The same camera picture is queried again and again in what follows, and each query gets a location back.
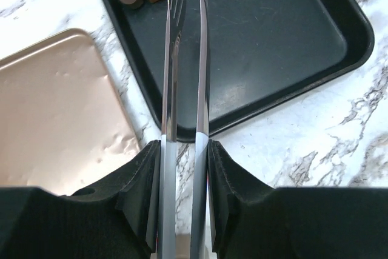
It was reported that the rose gold tin lid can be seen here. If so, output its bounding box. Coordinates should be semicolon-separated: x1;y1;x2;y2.
1;29;140;195

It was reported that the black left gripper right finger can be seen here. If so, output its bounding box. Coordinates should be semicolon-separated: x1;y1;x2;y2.
207;140;279;255

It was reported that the black plastic tray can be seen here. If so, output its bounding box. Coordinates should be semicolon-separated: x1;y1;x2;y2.
103;0;374;143

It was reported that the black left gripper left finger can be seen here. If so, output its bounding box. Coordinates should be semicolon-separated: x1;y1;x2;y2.
71;140;161;252

